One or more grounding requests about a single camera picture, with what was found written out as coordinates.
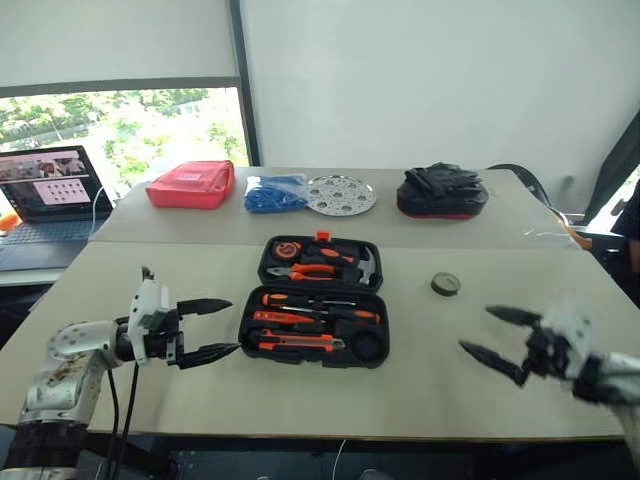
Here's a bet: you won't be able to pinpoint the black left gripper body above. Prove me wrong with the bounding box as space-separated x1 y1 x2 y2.
142 309 184 369

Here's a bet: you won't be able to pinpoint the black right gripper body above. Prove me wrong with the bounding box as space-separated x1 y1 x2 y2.
521 319 572 380

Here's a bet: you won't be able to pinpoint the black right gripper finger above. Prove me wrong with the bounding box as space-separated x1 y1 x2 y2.
458 341 527 387
485 305 544 329

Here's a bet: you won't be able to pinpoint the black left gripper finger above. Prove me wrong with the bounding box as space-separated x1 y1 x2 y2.
175 297 234 318
177 342 241 372

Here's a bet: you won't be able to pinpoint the orange black handle screwdriver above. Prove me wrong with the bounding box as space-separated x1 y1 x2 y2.
307 305 382 325

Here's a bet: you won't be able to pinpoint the black tool case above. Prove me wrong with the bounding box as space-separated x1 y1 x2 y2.
238 229 391 370

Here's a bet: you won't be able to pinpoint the slim orange black screwdriver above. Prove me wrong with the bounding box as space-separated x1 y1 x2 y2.
261 293 359 308

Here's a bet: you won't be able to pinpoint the black tape roll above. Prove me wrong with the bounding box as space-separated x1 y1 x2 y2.
430 271 462 300

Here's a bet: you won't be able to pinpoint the orange black utility knife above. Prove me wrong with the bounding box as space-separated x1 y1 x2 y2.
258 328 347 351

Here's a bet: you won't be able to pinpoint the orange black tape measure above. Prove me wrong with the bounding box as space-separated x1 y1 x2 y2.
273 240 304 260

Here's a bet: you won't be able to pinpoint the red fabric pouch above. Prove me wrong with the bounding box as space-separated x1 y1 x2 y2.
145 160 236 210

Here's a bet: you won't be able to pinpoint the blue plastic bag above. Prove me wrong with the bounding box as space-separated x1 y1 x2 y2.
243 172 309 217

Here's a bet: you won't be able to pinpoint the black red boxing pad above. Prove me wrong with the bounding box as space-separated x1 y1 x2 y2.
396 161 491 222

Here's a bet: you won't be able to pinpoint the person in dark clothes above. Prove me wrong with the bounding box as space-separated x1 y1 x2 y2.
609 177 640 294

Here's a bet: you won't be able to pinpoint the perforated metal plate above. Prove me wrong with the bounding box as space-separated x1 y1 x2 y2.
304 174 377 220

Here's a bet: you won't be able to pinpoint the open laptop computer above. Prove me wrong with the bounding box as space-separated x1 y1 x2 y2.
0 145 115 272

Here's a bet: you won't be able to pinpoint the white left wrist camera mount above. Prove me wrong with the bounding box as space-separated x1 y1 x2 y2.
127 278 172 367

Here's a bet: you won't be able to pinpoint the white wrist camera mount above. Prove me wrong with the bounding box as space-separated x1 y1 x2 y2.
542 294 599 381
127 278 172 367

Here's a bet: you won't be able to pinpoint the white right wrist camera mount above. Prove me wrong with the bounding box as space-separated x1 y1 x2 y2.
542 294 599 381

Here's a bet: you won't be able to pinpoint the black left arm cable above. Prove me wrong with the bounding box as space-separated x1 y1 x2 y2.
102 367 122 476
118 362 142 451

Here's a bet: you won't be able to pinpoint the orange white cable bundle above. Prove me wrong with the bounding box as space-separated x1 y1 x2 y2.
523 203 595 251

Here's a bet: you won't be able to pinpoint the orange handle pliers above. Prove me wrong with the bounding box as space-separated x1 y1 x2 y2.
266 263 337 282

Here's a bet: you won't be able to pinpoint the black strap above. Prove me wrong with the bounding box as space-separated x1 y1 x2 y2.
486 163 557 209

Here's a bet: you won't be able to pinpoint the claw hammer black orange handle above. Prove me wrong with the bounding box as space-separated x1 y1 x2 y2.
303 243 380 287

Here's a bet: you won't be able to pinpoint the white laptop cable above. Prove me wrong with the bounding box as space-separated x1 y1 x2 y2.
90 185 109 237

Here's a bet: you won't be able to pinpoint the white cable under table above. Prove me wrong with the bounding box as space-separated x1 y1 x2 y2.
333 438 350 480

